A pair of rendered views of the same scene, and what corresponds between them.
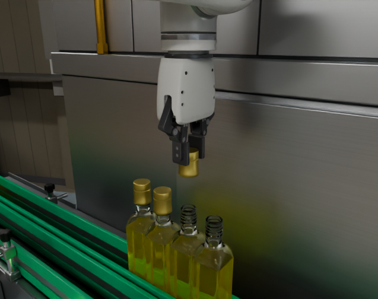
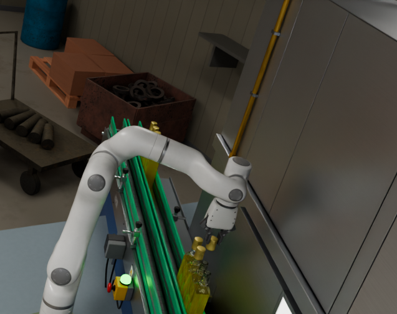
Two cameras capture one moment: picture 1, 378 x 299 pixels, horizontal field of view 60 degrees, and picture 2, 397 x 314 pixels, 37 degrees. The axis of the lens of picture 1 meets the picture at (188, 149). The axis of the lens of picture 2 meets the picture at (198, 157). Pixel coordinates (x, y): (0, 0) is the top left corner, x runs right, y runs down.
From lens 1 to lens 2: 1.67 m
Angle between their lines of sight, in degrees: 30
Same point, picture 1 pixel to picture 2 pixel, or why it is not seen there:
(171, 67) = (212, 205)
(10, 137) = (214, 110)
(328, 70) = (273, 241)
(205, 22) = not seen: hidden behind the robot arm
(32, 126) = not seen: hidden behind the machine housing
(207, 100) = (227, 223)
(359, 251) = not seen: outside the picture
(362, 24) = (290, 231)
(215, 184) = (232, 262)
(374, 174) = (265, 293)
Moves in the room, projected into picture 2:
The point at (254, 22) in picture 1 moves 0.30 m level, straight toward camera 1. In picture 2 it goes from (272, 200) to (210, 213)
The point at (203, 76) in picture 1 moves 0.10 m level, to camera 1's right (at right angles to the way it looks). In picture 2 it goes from (227, 213) to (249, 228)
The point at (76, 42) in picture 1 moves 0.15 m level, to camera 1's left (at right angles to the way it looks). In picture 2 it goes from (228, 139) to (201, 123)
